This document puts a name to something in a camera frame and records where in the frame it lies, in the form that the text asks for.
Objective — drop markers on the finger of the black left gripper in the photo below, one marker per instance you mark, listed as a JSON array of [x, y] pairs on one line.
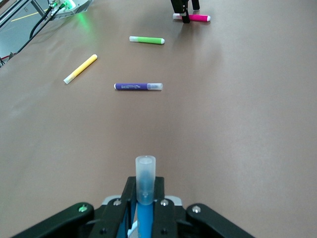
[[195, 4], [179, 6]]

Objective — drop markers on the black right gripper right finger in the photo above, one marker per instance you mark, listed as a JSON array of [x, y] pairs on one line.
[[168, 220]]

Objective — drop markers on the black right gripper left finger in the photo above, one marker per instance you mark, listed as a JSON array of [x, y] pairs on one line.
[[114, 220]]

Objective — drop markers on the pink marker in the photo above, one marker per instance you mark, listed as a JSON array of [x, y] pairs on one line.
[[198, 17]]

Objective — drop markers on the blue marker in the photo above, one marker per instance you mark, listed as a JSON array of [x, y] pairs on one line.
[[145, 173]]

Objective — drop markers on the green marker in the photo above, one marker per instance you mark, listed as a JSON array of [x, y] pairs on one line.
[[147, 40]]

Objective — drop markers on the purple marker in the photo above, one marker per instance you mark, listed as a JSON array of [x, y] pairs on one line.
[[131, 86]]

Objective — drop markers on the yellow marker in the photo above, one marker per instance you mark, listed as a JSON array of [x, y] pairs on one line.
[[80, 68]]

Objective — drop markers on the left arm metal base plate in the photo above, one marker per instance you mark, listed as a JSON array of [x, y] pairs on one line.
[[79, 6]]

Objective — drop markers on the aluminium frame rail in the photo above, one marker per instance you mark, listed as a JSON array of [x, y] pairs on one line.
[[15, 10]]

